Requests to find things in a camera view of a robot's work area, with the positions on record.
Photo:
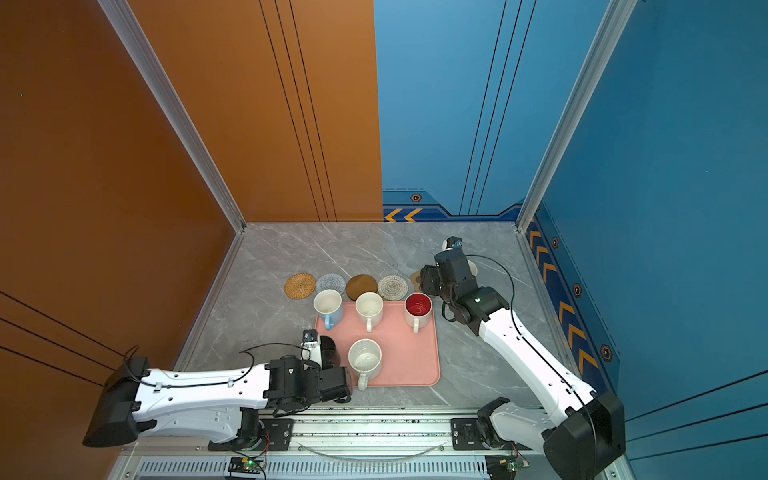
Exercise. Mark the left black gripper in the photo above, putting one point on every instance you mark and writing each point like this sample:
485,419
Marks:
333,369

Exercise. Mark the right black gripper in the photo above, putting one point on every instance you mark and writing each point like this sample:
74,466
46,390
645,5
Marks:
429,274

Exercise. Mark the paw print brown coaster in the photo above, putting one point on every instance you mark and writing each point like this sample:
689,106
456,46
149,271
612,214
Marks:
416,281

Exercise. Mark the white mug blue handle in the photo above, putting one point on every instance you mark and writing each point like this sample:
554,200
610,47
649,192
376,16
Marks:
329,307

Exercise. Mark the grey round patterned coaster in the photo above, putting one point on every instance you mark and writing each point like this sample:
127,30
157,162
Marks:
331,281

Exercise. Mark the woven orange round coaster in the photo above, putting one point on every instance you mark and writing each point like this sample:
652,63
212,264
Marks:
300,286

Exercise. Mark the black mug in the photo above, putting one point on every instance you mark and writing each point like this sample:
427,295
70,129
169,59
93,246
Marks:
330,357

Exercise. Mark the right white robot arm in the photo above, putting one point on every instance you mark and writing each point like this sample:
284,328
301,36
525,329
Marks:
579,430

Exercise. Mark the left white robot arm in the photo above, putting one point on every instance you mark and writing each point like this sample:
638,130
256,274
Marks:
221,407

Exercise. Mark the white patterned round coaster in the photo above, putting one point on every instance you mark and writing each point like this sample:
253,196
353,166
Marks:
393,288

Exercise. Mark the plain brown round coaster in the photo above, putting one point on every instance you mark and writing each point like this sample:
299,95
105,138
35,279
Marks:
359,285

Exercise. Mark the red interior mug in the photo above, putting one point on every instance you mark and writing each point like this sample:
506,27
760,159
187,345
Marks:
417,311

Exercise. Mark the white mug front centre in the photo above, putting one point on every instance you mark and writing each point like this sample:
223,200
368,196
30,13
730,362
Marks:
365,358

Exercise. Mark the pink rectangular tray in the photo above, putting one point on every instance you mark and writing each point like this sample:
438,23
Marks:
410,359

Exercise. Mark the cream white mug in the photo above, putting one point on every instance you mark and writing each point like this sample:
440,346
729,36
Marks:
369,307

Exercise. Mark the left green circuit board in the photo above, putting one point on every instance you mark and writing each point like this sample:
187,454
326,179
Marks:
240,467

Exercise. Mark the right circuit board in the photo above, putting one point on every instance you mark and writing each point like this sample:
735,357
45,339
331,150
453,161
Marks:
505,467

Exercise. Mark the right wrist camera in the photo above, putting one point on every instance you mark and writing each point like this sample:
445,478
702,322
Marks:
452,243

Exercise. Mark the aluminium front rail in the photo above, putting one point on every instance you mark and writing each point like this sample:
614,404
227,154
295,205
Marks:
357,432

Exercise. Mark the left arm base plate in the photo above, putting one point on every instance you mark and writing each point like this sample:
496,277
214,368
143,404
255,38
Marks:
265,435

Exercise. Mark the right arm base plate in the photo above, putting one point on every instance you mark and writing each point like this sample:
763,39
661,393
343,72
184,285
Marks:
478,434

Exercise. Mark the right aluminium corner post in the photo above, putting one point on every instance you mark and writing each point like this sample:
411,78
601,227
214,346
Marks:
608,34

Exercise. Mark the aluminium corner post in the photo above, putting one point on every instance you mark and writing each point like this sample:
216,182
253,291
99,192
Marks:
127,27
608,34

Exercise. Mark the left aluminium corner post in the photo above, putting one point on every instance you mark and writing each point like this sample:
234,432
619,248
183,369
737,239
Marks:
127,27

